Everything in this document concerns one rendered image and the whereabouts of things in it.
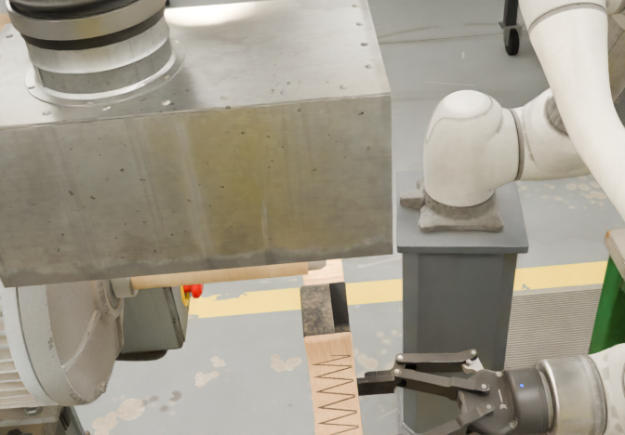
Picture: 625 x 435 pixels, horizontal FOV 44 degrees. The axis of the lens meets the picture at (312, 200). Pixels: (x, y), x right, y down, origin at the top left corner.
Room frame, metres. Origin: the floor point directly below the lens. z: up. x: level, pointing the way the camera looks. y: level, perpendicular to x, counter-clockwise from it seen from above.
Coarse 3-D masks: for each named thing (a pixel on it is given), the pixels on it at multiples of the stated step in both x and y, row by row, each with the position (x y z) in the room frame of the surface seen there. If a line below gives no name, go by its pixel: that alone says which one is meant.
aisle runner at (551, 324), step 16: (592, 288) 1.73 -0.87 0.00; (512, 304) 1.69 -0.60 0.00; (528, 304) 1.68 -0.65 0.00; (544, 304) 1.67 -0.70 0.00; (560, 304) 1.67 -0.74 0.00; (576, 304) 1.66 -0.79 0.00; (592, 304) 1.66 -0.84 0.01; (512, 320) 1.62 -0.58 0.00; (528, 320) 1.62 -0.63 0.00; (544, 320) 1.61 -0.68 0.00; (560, 320) 1.60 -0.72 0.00; (576, 320) 1.60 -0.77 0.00; (592, 320) 1.59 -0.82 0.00; (512, 336) 1.56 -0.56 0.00; (528, 336) 1.55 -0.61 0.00; (544, 336) 1.54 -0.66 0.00; (560, 336) 1.54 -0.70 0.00; (576, 336) 1.53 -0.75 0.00; (512, 352) 1.49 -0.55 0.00; (528, 352) 1.49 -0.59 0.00; (544, 352) 1.48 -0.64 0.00; (560, 352) 1.48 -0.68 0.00; (576, 352) 1.47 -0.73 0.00
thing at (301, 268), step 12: (288, 264) 0.58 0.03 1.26; (300, 264) 0.58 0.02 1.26; (144, 276) 0.58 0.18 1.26; (156, 276) 0.58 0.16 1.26; (168, 276) 0.58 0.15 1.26; (180, 276) 0.58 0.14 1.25; (192, 276) 0.58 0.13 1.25; (204, 276) 0.58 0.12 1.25; (216, 276) 0.58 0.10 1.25; (228, 276) 0.58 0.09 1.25; (240, 276) 0.58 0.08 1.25; (252, 276) 0.58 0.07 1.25; (264, 276) 0.58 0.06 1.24; (276, 276) 0.58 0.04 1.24; (144, 288) 0.58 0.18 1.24
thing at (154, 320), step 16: (160, 288) 0.79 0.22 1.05; (176, 288) 0.82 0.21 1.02; (128, 304) 0.79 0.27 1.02; (144, 304) 0.79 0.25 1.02; (160, 304) 0.79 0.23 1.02; (176, 304) 0.80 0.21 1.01; (128, 320) 0.79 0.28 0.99; (144, 320) 0.79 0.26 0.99; (160, 320) 0.79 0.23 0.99; (176, 320) 0.79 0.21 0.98; (128, 336) 0.79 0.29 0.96; (144, 336) 0.79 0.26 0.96; (160, 336) 0.79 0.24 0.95; (176, 336) 0.79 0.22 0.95; (128, 352) 0.79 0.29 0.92; (144, 352) 0.82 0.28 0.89; (160, 352) 0.83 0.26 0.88
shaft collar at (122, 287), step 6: (114, 282) 0.58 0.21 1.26; (120, 282) 0.58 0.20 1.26; (126, 282) 0.57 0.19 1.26; (114, 288) 0.57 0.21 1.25; (120, 288) 0.57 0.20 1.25; (126, 288) 0.57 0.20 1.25; (132, 288) 0.58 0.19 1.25; (114, 294) 0.57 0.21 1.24; (120, 294) 0.57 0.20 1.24; (126, 294) 0.57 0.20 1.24; (132, 294) 0.58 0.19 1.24
